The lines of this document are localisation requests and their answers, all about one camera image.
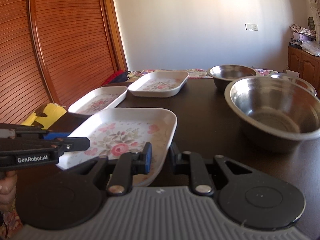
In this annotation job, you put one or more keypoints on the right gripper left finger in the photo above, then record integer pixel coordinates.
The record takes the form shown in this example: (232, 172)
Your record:
(116, 175)

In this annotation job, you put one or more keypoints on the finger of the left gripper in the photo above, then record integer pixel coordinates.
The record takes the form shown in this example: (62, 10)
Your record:
(67, 144)
(50, 133)

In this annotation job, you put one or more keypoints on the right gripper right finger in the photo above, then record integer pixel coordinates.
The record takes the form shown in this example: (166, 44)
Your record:
(209, 177)

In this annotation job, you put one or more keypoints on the floral white tray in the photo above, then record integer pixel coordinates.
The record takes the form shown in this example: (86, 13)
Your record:
(162, 84)
(115, 131)
(98, 100)

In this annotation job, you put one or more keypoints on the large steel bowl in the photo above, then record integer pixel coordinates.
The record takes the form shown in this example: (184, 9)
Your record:
(274, 106)

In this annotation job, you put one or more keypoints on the small steel bowl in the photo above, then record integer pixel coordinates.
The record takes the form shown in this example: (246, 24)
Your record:
(227, 73)

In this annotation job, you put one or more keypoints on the person's left hand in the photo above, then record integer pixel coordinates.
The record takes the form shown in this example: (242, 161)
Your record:
(8, 191)

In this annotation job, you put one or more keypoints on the yellow black pillow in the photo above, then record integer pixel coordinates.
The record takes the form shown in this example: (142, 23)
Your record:
(44, 116)

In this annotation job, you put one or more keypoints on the red cloth on bed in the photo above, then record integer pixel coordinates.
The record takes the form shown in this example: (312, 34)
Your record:
(118, 77)

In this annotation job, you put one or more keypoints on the wooden louvered wardrobe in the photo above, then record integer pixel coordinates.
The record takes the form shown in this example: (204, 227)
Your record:
(55, 51)

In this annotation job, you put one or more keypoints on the floral bed blanket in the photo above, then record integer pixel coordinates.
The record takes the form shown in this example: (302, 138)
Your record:
(193, 73)

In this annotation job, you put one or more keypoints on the white paper box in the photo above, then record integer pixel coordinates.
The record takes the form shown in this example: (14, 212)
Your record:
(291, 73)

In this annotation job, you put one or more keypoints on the wooden cabinet row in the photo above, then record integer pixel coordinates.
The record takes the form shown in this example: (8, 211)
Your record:
(306, 65)

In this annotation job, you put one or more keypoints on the clutter pile on cabinet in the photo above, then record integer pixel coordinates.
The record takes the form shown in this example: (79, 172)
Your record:
(305, 38)

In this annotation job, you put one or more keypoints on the white wall switch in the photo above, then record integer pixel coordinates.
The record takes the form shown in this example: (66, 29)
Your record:
(253, 27)

